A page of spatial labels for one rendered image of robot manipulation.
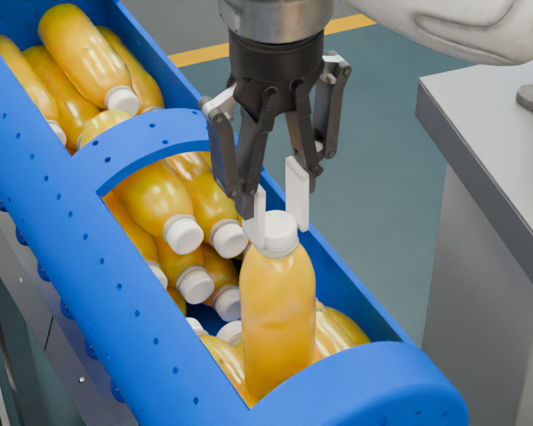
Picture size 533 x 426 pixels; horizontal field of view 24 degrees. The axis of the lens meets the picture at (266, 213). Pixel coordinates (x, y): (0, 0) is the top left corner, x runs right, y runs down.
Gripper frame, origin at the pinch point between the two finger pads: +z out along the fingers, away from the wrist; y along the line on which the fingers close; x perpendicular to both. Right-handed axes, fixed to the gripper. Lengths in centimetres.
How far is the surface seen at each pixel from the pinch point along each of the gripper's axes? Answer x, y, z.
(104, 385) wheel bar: -23, 11, 45
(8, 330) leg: -85, 8, 100
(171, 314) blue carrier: -6.9, 8.0, 17.2
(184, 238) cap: -18.6, 0.7, 20.6
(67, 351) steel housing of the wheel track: -33, 12, 49
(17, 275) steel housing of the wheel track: -50, 12, 50
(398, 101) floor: -140, -121, 137
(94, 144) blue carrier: -32.3, 4.7, 15.5
